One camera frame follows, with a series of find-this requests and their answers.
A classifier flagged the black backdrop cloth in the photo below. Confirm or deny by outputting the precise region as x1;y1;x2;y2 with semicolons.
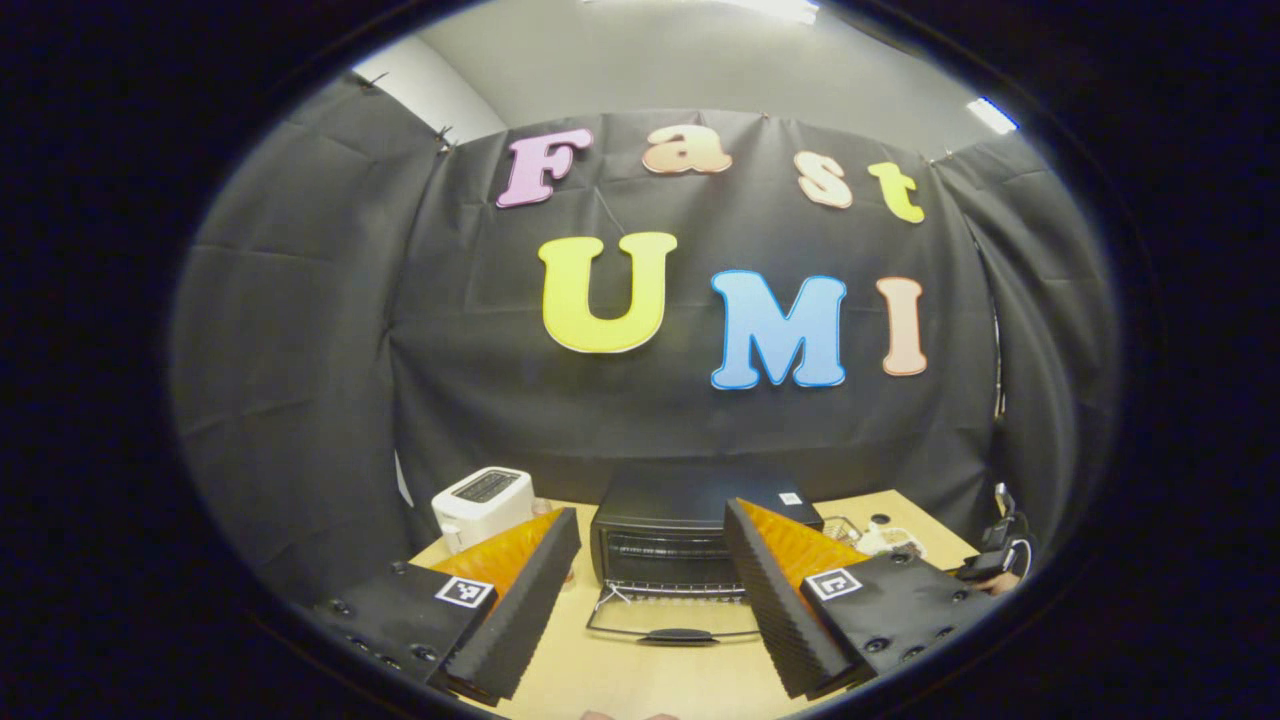
170;75;1121;603

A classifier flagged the large ceiling light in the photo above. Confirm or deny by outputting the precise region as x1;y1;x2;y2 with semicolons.
735;0;823;25

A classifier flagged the small rectangular ceiling light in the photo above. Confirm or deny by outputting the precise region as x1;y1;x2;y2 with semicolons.
966;96;1021;136

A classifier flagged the white toaster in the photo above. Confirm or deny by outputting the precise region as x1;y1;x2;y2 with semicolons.
431;466;537;555

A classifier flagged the black electric oven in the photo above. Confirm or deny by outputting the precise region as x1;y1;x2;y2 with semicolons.
584;468;827;648

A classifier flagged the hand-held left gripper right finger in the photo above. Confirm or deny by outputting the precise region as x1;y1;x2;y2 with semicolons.
722;497;998;701

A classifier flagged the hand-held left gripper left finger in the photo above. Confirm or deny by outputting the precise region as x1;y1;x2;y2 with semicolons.
308;507;583;703

